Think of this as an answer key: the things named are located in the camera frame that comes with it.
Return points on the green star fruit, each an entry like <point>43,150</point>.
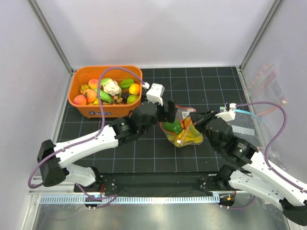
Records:
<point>126,83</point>

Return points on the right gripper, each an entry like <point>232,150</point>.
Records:
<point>198,119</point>

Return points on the orange plastic bin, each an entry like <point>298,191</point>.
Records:
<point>84,74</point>

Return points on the green cucumber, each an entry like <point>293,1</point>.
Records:
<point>103,95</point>

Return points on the peach front left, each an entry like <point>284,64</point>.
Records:
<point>80,100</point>

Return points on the yellow star fruit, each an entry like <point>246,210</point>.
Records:
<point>83,88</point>

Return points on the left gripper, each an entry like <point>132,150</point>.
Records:
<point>171,110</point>

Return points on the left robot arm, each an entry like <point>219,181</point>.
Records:
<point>57,161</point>

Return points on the red zipper clear bag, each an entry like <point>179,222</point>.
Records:
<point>182,113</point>

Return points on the yellow lemon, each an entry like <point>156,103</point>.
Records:
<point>134,89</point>

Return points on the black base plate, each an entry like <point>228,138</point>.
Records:
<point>159,184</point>

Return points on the cauliflower toy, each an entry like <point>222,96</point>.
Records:
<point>110,86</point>

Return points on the black grid mat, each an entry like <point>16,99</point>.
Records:
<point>201,88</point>

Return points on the peach upper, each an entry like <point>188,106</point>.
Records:
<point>93,84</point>

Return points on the brown nuts pile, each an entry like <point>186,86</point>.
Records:
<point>112,100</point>

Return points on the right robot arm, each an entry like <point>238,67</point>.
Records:
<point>248,170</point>

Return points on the blue zipper clear bag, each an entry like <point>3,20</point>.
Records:
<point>244,125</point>

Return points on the peach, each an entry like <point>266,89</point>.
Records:
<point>80,100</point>
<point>93,84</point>
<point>90,95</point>

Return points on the green bell pepper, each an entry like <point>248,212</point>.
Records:
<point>174,127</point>

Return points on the dark purple fruit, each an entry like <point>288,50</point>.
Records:
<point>125,96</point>

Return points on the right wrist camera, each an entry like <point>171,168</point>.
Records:
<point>229,112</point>

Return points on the red apple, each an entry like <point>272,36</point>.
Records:
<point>185,123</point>

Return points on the green lime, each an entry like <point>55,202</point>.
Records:
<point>132,99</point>

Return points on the peach middle left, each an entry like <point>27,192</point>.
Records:
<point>90,95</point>

